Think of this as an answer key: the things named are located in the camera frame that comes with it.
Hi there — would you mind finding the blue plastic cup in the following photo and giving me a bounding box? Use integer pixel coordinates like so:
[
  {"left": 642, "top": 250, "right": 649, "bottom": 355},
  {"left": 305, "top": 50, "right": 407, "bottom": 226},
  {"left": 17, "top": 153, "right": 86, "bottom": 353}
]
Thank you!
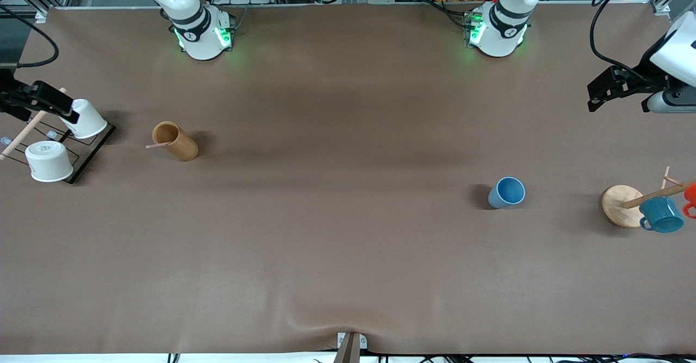
[{"left": 487, "top": 176, "right": 526, "bottom": 210}]

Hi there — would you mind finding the white paper cup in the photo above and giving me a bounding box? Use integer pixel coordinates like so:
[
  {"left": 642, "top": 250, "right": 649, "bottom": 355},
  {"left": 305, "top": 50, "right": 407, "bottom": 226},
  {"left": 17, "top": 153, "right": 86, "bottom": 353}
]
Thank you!
[
  {"left": 59, "top": 98, "right": 108, "bottom": 140},
  {"left": 24, "top": 140, "right": 74, "bottom": 183}
]

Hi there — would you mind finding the brown bamboo chopstick holder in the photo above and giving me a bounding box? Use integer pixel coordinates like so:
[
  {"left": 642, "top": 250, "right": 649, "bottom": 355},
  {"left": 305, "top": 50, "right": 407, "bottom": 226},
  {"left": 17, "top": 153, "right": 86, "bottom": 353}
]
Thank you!
[{"left": 152, "top": 121, "right": 199, "bottom": 162}]

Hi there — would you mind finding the wooden rack rod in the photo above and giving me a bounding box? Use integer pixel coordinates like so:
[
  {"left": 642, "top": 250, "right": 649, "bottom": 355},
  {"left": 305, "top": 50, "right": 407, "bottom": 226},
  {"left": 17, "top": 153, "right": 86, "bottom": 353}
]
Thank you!
[{"left": 0, "top": 87, "right": 67, "bottom": 161}]

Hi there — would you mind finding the wooden mug tree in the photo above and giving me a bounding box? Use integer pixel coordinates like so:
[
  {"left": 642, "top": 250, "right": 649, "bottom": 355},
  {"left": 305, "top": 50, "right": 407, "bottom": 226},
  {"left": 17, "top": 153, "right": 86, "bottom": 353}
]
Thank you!
[{"left": 601, "top": 166, "right": 696, "bottom": 229}]

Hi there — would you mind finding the orange ceramic mug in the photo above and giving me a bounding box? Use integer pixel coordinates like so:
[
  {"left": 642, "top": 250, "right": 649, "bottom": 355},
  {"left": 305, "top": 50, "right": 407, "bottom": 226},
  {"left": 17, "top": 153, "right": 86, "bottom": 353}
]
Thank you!
[{"left": 681, "top": 183, "right": 696, "bottom": 220}]

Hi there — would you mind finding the teal ceramic mug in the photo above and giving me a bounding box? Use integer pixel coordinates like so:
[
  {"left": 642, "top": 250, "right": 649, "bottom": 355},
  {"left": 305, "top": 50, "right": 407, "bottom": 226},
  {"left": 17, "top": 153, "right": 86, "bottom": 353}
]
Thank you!
[{"left": 638, "top": 196, "right": 685, "bottom": 234}]

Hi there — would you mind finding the brown table cover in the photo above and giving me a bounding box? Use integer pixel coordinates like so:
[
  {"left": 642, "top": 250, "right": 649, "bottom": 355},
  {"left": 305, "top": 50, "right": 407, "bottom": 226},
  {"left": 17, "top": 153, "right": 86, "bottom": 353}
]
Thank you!
[{"left": 0, "top": 2, "right": 696, "bottom": 356}]

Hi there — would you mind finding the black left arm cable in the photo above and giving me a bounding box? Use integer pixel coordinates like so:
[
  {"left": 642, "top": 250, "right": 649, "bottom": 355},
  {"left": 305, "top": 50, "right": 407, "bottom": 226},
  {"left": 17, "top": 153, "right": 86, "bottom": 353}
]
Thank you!
[{"left": 589, "top": 0, "right": 696, "bottom": 81}]

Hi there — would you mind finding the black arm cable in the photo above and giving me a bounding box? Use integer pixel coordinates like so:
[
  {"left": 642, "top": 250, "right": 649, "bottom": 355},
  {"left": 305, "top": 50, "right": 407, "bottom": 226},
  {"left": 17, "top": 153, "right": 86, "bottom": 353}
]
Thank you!
[
  {"left": 0, "top": 4, "right": 60, "bottom": 70},
  {"left": 589, "top": 0, "right": 696, "bottom": 81}
]

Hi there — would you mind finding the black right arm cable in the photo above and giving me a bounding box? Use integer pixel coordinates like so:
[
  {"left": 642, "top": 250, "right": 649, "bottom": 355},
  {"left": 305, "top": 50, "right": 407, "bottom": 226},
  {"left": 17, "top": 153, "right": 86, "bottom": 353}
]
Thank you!
[{"left": 0, "top": 4, "right": 60, "bottom": 70}]

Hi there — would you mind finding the black wire cup rack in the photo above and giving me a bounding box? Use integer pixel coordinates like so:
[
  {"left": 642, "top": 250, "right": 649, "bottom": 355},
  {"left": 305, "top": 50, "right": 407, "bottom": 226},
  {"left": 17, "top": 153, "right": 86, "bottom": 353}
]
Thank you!
[{"left": 0, "top": 89, "right": 116, "bottom": 185}]

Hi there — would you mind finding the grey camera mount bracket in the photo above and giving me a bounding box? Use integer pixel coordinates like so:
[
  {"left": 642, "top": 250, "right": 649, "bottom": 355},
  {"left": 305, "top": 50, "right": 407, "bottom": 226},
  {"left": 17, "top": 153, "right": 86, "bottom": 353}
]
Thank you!
[{"left": 332, "top": 331, "right": 369, "bottom": 363}]

